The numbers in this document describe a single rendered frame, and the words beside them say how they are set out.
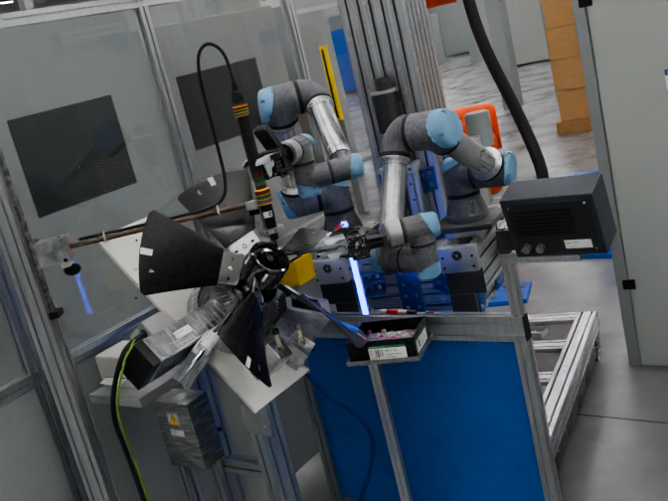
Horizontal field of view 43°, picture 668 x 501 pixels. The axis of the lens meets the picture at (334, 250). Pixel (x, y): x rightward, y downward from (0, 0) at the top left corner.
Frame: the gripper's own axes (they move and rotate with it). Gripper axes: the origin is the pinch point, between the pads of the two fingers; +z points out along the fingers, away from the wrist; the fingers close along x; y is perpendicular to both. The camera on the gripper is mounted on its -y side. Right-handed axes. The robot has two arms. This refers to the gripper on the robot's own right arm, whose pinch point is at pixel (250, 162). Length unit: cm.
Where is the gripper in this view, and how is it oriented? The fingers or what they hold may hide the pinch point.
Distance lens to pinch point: 236.8
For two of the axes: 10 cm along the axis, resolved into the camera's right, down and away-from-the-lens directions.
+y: 2.3, 9.4, 2.4
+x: -8.9, 1.0, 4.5
